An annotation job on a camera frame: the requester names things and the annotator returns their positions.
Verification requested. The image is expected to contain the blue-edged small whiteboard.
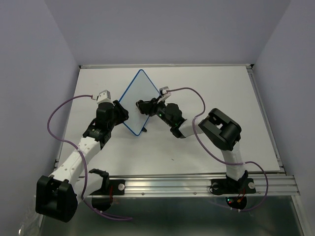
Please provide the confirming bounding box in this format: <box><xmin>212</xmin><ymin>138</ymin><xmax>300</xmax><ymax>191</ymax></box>
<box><xmin>118</xmin><ymin>69</ymin><xmax>160</xmax><ymax>137</ymax></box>

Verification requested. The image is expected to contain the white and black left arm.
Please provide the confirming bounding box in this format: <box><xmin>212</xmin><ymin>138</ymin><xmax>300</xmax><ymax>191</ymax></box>
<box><xmin>35</xmin><ymin>100</ymin><xmax>128</xmax><ymax>222</ymax></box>

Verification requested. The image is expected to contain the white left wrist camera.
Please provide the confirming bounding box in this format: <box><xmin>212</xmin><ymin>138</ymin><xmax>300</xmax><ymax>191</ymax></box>
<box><xmin>92</xmin><ymin>90</ymin><xmax>112</xmax><ymax>104</ymax></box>

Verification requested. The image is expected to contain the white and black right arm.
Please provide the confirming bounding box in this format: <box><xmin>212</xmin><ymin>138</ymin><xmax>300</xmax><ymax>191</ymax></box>
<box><xmin>136</xmin><ymin>98</ymin><xmax>246</xmax><ymax>192</ymax></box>

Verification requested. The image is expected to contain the black whiteboard eraser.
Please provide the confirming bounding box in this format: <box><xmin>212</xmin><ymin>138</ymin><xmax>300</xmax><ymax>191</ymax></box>
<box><xmin>135</xmin><ymin>102</ymin><xmax>142</xmax><ymax>113</ymax></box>

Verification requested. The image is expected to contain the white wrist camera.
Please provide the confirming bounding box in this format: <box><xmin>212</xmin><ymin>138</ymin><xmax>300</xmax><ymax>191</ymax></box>
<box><xmin>92</xmin><ymin>90</ymin><xmax>112</xmax><ymax>104</ymax></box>
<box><xmin>157</xmin><ymin>87</ymin><xmax>171</xmax><ymax>103</ymax></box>

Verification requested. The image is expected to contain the aluminium front mounting rail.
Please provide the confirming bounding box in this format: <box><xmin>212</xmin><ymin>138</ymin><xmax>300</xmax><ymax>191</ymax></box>
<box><xmin>40</xmin><ymin>174</ymin><xmax>301</xmax><ymax>197</ymax></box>

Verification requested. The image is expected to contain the white table edge rail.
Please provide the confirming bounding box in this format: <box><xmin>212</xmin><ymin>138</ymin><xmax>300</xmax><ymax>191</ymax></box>
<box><xmin>79</xmin><ymin>63</ymin><xmax>254</xmax><ymax>69</ymax></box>

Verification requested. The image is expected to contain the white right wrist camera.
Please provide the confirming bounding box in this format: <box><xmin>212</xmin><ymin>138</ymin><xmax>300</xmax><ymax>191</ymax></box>
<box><xmin>157</xmin><ymin>87</ymin><xmax>171</xmax><ymax>103</ymax></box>

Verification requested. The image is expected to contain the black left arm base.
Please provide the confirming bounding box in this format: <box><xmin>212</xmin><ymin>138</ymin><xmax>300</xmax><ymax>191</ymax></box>
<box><xmin>85</xmin><ymin>169</ymin><xmax>126</xmax><ymax>212</ymax></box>

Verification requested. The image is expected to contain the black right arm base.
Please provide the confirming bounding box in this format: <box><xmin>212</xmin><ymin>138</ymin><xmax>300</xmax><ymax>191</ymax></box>
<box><xmin>209</xmin><ymin>171</ymin><xmax>256</xmax><ymax>211</ymax></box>

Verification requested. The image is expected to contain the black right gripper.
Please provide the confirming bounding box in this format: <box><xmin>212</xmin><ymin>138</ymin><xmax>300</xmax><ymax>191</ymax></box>
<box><xmin>138</xmin><ymin>95</ymin><xmax>173</xmax><ymax>127</ymax></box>

